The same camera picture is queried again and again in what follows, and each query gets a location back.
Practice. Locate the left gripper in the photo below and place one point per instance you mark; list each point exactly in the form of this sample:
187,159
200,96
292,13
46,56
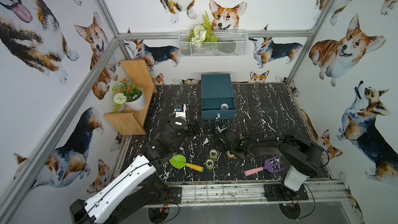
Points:
185,124

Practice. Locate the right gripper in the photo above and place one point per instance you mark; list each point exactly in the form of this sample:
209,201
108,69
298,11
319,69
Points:
226,140

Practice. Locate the yellow-green tape roll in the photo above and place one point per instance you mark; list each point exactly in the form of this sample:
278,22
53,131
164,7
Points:
210,163
213,154

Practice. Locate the clear tape roll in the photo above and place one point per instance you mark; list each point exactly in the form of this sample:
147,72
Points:
224,106

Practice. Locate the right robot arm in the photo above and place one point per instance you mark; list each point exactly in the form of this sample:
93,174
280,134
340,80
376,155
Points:
304,156

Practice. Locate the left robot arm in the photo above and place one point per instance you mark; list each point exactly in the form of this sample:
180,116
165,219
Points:
138,185

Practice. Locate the orange tape roll left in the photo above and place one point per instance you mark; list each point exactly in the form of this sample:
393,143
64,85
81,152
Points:
230,155

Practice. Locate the yellow-green tape roll front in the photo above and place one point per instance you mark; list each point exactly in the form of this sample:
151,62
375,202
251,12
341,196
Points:
210,163

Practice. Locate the teal drawer cabinet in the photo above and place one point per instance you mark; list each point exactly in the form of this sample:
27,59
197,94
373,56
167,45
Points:
216,85

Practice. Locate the green toy shovel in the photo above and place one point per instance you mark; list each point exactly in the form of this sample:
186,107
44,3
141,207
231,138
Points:
179,162

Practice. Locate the purple pink toy fork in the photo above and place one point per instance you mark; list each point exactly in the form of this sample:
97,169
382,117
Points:
272,165

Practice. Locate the wooden corner shelf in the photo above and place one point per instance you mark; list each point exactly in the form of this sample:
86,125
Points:
127,121

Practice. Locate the white potted flower plant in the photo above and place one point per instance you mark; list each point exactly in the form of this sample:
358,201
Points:
128,94

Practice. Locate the green fern white flowers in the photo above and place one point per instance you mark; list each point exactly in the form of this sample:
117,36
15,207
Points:
202,34

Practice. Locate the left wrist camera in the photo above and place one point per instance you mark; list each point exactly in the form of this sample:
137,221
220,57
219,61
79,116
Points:
180,111

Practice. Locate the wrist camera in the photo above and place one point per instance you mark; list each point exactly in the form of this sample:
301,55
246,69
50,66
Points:
180,111
221,128

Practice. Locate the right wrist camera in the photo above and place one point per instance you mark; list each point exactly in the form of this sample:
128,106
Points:
221,128

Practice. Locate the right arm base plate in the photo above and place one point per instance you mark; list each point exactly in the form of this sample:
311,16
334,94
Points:
278,192

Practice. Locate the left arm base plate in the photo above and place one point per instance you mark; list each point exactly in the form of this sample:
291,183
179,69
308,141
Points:
171,194

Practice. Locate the white wire wall basket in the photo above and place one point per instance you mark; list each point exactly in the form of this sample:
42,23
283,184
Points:
228,44

